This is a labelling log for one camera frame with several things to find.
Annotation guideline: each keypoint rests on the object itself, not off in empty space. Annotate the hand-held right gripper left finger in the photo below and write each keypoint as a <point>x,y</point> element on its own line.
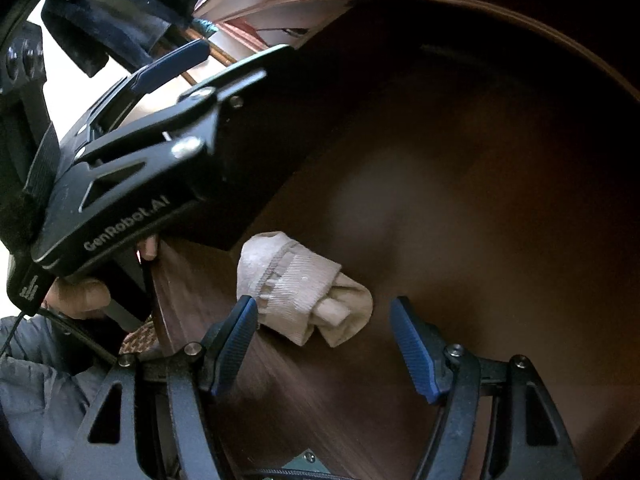
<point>235,345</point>

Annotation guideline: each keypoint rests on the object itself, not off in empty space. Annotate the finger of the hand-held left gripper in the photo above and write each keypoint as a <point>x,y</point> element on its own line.
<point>195,120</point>
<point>165,65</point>

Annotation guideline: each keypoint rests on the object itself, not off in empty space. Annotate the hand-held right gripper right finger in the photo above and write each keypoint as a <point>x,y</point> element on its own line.
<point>415,350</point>

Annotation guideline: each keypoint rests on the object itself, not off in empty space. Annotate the white ribbed sock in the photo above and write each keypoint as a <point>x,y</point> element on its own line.
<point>295,280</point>

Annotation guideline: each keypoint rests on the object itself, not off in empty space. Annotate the person's left forearm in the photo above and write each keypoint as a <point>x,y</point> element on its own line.
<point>35,390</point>

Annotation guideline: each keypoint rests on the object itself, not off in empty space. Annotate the person's left hand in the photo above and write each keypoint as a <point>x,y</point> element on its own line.
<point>80,297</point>

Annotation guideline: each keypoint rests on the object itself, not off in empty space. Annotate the wooden coat rack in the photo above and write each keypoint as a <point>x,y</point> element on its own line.
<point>215,52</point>

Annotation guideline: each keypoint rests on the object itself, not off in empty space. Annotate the dark hanging clothes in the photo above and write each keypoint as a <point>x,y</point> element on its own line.
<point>100,0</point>

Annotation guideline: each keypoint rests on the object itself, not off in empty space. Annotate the woven patterned object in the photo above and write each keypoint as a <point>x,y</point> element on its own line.
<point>142,337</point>

